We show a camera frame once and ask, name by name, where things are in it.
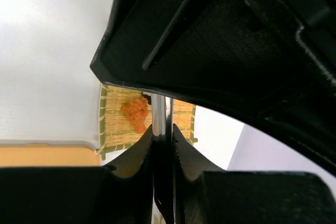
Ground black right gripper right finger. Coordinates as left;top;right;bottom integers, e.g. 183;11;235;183
173;125;335;223

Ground black white rice block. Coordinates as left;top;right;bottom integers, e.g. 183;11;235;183
141;92;152;105

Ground beige oblong lunch box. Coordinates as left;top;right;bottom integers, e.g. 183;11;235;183
1;144;101;168

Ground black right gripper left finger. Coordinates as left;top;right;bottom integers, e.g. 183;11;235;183
1;129;153;223

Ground woven bamboo tray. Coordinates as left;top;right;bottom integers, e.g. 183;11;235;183
98;84;197;160

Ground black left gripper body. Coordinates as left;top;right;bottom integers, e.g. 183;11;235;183
90;0;335;174

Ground metal tongs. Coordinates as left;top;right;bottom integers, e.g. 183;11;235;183
151;94;175;223

